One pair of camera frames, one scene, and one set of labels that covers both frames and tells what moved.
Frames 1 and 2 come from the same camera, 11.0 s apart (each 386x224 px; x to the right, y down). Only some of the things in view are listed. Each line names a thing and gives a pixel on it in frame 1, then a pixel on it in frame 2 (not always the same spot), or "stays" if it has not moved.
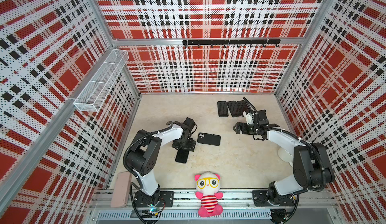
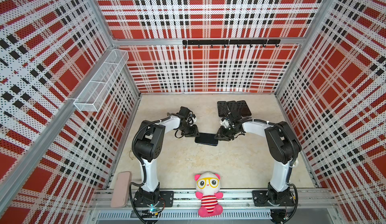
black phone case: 233,109 stays
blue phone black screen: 182,155 -> 206,138
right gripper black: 244,125 -> 222,135
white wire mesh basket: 93,95 stays
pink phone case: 121,190 stays
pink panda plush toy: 208,184 stays
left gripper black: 190,146 -> 192,132
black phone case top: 207,138 stays
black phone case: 222,109 stays
